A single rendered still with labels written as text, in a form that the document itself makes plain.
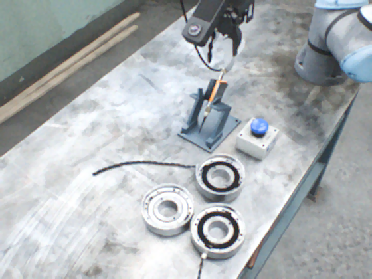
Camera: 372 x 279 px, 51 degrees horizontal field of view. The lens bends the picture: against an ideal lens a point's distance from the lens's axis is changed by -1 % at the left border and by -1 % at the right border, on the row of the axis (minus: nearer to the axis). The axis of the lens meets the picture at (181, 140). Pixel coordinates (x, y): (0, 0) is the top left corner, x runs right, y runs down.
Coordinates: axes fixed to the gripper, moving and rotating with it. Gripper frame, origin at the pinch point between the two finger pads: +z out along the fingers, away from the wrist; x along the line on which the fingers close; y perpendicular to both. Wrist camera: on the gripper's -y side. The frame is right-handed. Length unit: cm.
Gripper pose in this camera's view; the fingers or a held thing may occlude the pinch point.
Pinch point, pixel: (216, 64)
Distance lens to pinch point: 84.7
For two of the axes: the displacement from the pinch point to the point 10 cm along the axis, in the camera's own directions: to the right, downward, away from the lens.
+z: 0.3, 6.5, 7.6
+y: 6.3, -6.1, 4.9
